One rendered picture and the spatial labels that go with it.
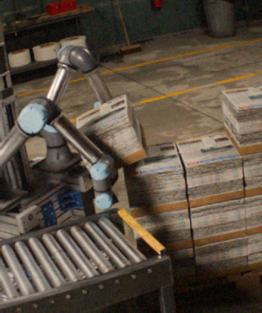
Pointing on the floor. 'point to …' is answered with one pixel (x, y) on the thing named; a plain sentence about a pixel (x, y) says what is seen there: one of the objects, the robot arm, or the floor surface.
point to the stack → (202, 218)
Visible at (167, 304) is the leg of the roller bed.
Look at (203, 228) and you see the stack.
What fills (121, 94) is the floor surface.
